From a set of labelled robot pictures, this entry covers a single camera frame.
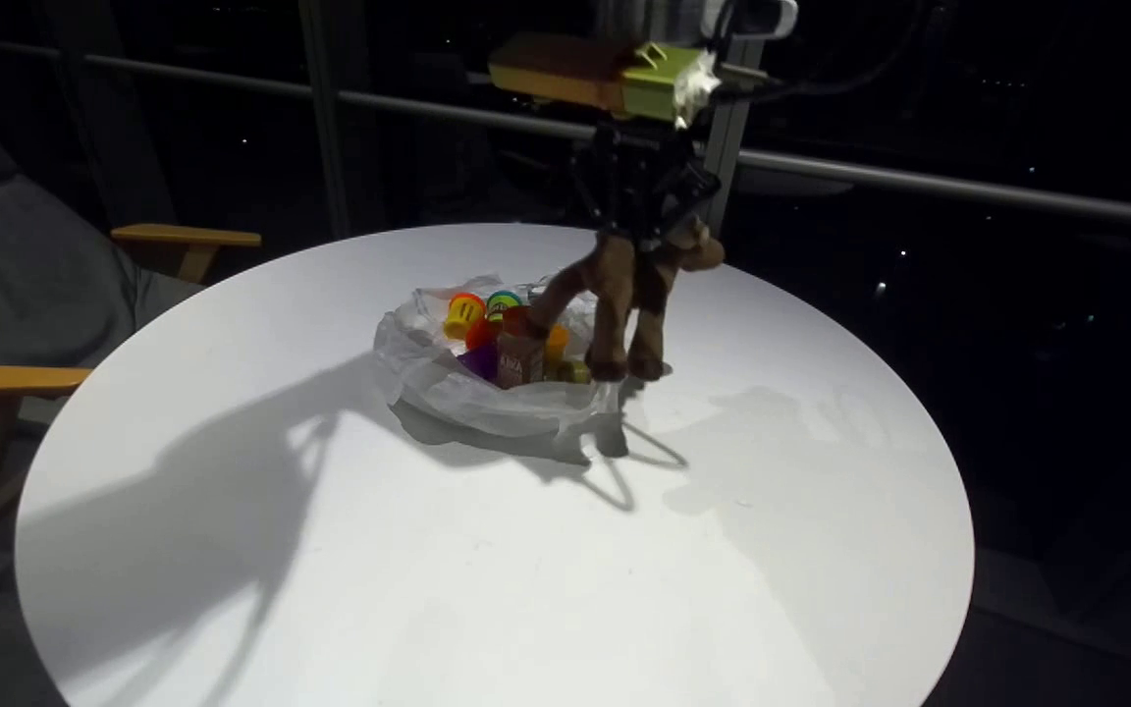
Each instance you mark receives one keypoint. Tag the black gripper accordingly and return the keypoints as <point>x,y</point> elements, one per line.
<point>647,170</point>

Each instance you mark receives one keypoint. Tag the brown moose plush toy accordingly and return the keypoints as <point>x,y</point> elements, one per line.
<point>620,301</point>

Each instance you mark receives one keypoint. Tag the green tub teal lid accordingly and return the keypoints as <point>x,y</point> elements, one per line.
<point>505,303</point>

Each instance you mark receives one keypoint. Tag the orange-lid spice jar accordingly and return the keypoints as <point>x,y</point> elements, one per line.
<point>515,356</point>

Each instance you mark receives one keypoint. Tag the large yellow tub orange lid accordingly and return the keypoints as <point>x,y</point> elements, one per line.
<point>467,316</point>

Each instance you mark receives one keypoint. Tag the purple shaker container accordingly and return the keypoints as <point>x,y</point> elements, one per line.
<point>482,364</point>

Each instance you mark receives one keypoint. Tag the white plastic bag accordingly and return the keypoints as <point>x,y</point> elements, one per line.
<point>488,407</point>

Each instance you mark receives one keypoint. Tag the grey horizontal railing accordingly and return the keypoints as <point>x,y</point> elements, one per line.
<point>921,178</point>

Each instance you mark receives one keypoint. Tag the grey chair wooden armrests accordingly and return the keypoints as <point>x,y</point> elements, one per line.
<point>19,275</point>

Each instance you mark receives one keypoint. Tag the grey window post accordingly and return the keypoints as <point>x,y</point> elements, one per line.
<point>727,197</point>

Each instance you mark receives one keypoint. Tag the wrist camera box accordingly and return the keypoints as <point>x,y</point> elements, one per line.
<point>605,72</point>

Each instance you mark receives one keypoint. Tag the dark window post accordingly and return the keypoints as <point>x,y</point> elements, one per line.
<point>327,132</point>

